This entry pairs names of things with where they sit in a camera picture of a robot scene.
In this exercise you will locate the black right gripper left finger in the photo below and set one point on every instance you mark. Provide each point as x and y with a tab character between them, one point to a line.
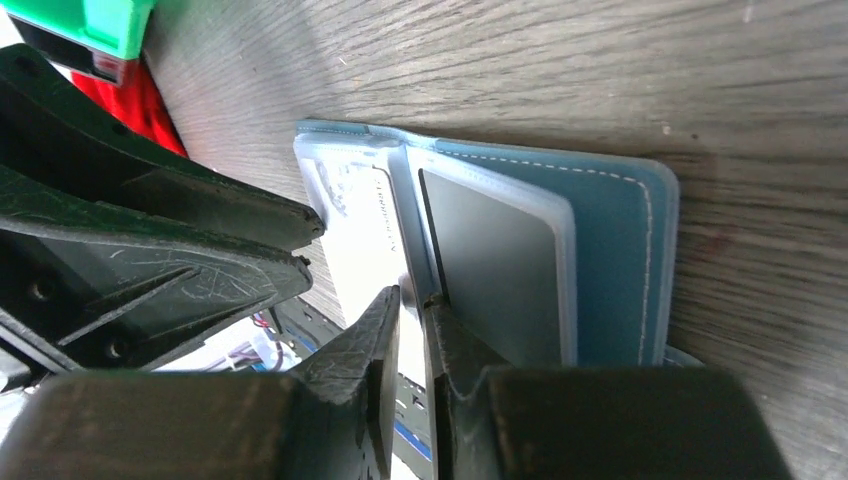
329	417

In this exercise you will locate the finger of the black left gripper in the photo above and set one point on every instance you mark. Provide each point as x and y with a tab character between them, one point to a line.
135	296
54	134

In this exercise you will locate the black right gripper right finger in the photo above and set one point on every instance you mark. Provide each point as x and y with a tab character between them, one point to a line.
493	420

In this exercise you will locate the blue card holder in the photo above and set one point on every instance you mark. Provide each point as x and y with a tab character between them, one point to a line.
626	214

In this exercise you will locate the white silver credit card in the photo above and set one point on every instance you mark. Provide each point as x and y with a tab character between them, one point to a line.
363	246

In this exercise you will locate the green bin with dark cards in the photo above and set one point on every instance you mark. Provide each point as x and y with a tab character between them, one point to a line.
101	39

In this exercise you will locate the red cloth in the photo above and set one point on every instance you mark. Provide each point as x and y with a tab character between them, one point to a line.
137	104

